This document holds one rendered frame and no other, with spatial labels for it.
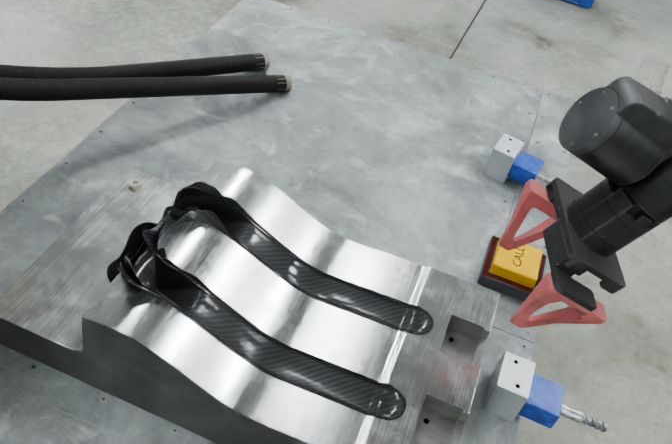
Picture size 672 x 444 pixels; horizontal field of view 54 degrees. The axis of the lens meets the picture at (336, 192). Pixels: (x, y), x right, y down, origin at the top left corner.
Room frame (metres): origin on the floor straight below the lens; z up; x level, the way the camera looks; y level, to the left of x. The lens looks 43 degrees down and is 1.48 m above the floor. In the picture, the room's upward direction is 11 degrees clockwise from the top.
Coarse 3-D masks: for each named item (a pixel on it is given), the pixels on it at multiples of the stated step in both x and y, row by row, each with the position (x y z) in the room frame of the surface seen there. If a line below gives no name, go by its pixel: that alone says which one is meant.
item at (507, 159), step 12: (504, 144) 0.85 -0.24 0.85; (516, 144) 0.85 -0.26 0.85; (492, 156) 0.83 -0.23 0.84; (504, 156) 0.83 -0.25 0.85; (516, 156) 0.83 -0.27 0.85; (528, 156) 0.85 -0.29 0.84; (492, 168) 0.83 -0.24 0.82; (504, 168) 0.82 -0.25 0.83; (516, 168) 0.82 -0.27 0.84; (528, 168) 0.82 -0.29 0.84; (540, 168) 0.83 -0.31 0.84; (504, 180) 0.82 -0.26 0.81; (516, 180) 0.82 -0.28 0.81; (528, 180) 0.81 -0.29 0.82
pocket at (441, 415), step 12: (432, 396) 0.36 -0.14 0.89; (432, 408) 0.36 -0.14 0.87; (444, 408) 0.36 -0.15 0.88; (456, 408) 0.36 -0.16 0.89; (420, 420) 0.35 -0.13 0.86; (432, 420) 0.35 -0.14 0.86; (444, 420) 0.35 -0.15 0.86; (456, 420) 0.35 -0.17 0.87; (420, 432) 0.34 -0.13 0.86; (432, 432) 0.34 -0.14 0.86; (444, 432) 0.34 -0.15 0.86; (456, 432) 0.34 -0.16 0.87
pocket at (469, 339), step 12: (456, 324) 0.47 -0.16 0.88; (468, 324) 0.46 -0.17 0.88; (456, 336) 0.46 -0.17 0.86; (468, 336) 0.46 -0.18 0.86; (480, 336) 0.46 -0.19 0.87; (444, 348) 0.44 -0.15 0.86; (456, 348) 0.44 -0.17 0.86; (468, 348) 0.45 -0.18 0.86; (480, 348) 0.44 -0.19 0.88; (468, 360) 0.43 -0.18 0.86; (480, 360) 0.43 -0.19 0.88
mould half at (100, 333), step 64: (128, 192) 0.58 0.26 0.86; (256, 192) 0.56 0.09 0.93; (64, 256) 0.46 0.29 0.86; (192, 256) 0.44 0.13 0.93; (320, 256) 0.52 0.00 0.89; (384, 256) 0.54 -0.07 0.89; (0, 320) 0.37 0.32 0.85; (64, 320) 0.38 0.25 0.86; (128, 320) 0.35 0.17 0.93; (192, 320) 0.37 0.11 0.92; (256, 320) 0.41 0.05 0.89; (320, 320) 0.43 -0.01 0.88; (448, 320) 0.46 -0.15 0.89; (128, 384) 0.34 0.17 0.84; (192, 384) 0.32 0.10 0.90; (256, 384) 0.34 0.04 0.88; (448, 384) 0.38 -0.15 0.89
